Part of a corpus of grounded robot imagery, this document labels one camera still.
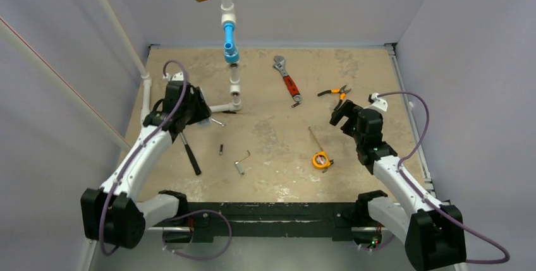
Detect orange handled pliers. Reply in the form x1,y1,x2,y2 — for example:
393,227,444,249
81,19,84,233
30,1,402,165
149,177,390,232
317,85,351,111

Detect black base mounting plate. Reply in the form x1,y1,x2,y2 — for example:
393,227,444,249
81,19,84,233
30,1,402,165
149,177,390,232
158,202,377,243

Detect red handled adjustable wrench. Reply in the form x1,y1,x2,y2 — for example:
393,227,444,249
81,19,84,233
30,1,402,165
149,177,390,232
273,55,302,108

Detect white pvc pipe assembly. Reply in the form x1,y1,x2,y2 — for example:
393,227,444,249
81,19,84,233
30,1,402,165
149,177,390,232
139,0,242,124

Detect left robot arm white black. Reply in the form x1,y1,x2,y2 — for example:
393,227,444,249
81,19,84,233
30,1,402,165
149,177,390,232
80,81,212,249

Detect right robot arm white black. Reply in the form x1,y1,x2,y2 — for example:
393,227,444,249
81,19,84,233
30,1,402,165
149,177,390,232
330,100,466,270

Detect yellow tape measure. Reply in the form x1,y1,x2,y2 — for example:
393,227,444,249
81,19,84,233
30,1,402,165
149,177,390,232
308,126,334,173

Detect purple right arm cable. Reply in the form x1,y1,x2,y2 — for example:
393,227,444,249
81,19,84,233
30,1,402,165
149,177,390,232
359,91,511,265

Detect silver hex key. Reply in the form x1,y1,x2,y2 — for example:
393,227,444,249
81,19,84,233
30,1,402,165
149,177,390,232
234,150,252,177

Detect black handled hammer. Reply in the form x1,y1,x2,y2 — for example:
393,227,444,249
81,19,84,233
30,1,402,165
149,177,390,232
179,133,202,176

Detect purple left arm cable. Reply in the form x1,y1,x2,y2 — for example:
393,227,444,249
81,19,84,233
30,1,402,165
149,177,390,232
98,59,233,262

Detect small silver spanner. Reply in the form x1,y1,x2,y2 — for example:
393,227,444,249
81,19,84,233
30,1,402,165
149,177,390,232
210,118,226,127

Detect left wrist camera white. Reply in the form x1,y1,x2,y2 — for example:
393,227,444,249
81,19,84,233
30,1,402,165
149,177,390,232
163,72,185,82

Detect white remote control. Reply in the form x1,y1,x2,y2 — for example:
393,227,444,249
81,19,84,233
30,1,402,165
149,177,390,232
198,119,212,128

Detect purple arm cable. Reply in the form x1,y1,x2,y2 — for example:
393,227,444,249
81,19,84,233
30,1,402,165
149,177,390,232
98,59,233,262
359,91,511,265

